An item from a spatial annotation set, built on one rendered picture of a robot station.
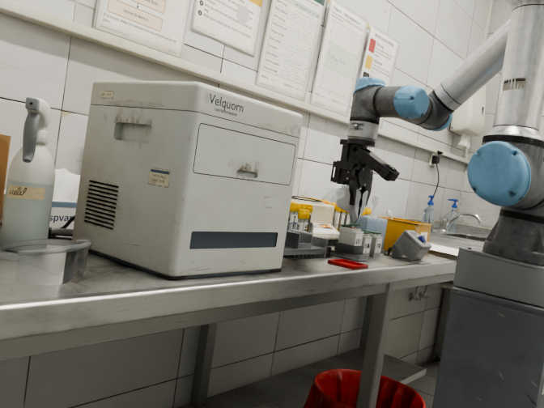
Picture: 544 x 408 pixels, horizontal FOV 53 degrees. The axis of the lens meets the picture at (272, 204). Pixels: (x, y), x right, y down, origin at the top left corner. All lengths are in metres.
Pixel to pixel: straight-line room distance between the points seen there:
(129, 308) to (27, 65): 0.79
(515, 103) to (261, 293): 0.61
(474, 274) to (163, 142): 0.72
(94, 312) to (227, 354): 1.35
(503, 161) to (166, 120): 0.63
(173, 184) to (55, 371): 0.86
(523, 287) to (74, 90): 1.11
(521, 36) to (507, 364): 0.65
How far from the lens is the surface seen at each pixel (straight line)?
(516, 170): 1.11
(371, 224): 1.59
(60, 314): 0.69
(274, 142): 0.97
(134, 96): 0.93
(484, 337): 1.24
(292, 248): 1.10
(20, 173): 0.93
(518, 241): 1.24
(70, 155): 1.45
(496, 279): 1.23
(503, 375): 1.25
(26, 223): 0.93
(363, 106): 1.38
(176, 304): 0.80
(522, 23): 1.21
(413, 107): 1.30
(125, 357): 1.71
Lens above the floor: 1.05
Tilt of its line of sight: 3 degrees down
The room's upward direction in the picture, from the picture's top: 8 degrees clockwise
